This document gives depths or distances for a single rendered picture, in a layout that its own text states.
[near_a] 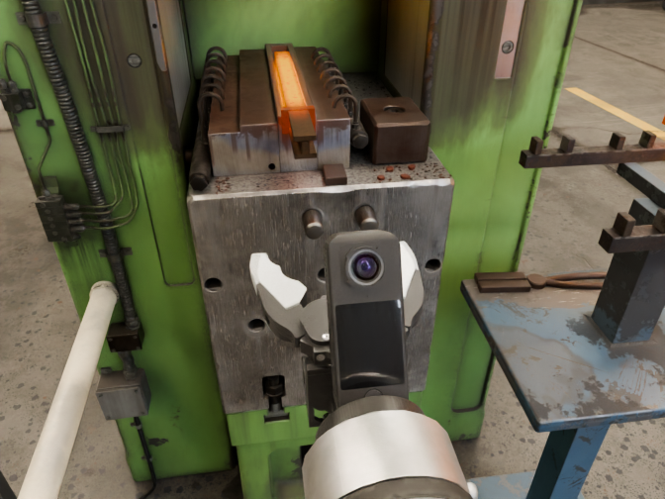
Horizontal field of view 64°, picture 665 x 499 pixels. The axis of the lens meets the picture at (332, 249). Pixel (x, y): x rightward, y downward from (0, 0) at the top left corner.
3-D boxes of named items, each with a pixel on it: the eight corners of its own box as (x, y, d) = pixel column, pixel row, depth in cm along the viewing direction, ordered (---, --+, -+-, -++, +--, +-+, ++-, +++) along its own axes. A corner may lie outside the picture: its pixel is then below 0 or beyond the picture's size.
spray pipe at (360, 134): (369, 150, 79) (370, 132, 77) (350, 151, 78) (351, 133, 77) (334, 81, 107) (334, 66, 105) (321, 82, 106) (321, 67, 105)
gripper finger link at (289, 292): (232, 310, 48) (292, 367, 42) (224, 255, 45) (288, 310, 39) (260, 296, 50) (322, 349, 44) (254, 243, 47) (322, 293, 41)
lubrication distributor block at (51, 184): (88, 254, 93) (66, 184, 85) (51, 257, 92) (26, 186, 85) (93, 244, 96) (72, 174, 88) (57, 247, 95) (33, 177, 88)
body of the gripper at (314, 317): (298, 369, 45) (315, 507, 35) (293, 289, 40) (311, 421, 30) (387, 360, 45) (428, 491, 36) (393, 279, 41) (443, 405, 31)
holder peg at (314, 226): (325, 240, 74) (324, 223, 72) (305, 241, 74) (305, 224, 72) (321, 224, 77) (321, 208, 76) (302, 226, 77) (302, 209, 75)
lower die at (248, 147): (349, 167, 79) (350, 112, 75) (213, 176, 77) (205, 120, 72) (316, 83, 114) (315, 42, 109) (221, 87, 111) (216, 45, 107)
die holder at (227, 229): (426, 391, 101) (456, 179, 76) (223, 415, 97) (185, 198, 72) (367, 235, 147) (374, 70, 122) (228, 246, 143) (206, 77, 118)
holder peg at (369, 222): (378, 235, 75) (379, 219, 73) (359, 237, 75) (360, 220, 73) (372, 220, 78) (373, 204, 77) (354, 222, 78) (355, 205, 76)
